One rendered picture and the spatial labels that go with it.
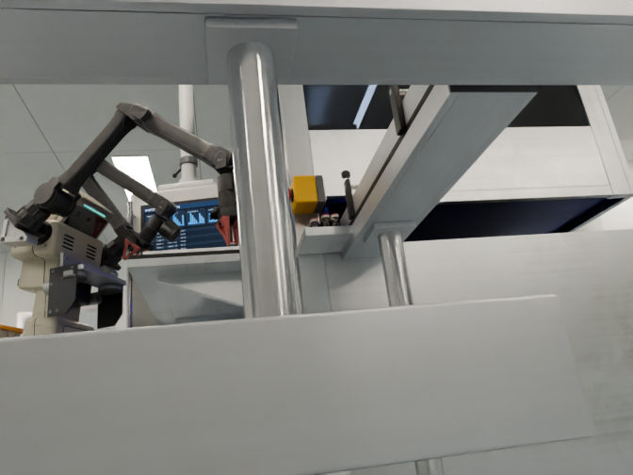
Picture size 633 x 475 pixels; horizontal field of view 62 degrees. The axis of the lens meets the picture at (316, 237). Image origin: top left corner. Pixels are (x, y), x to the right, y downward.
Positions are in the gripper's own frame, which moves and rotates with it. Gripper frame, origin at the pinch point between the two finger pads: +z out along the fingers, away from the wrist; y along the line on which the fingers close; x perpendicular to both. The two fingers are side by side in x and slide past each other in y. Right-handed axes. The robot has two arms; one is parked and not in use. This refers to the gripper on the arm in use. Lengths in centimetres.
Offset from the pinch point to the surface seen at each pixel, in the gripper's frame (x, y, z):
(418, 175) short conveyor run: -65, 14, 12
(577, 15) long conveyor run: -102, 9, 12
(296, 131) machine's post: -18.7, 14.5, -25.0
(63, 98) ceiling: 239, -47, -202
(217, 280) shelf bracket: -3.1, -5.8, 11.3
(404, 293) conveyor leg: -43, 22, 27
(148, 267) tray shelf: -6.8, -22.9, 8.9
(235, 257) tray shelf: -12.5, -3.5, 8.4
